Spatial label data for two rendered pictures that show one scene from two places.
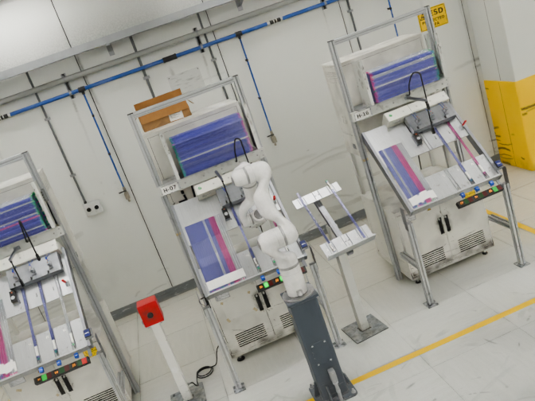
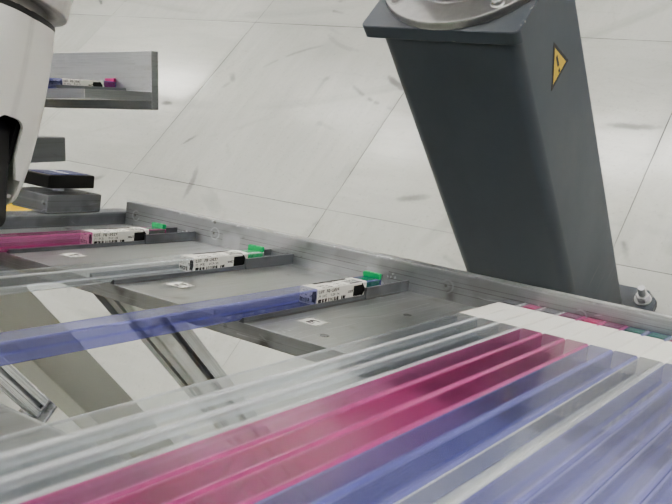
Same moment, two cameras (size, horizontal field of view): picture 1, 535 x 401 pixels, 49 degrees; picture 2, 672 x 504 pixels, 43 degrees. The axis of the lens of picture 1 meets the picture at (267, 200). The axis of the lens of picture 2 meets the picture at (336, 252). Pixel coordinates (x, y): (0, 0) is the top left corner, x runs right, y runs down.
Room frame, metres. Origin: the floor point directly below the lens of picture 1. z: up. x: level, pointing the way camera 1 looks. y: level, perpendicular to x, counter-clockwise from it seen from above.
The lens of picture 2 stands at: (3.71, 0.55, 1.21)
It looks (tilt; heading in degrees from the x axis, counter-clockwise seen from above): 44 degrees down; 237
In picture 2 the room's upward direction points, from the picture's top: 27 degrees counter-clockwise
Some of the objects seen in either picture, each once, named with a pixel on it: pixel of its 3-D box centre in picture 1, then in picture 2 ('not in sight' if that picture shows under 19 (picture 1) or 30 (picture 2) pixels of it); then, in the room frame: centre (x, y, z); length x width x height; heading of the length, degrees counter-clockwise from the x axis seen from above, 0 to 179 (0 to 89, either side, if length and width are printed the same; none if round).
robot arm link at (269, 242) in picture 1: (276, 249); not in sight; (3.04, 0.04, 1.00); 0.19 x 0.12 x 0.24; 100
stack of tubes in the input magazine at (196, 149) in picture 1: (211, 144); not in sight; (3.96, 0.23, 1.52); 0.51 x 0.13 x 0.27; 98
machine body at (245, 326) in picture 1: (256, 293); not in sight; (4.07, 0.31, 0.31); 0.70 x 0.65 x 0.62; 98
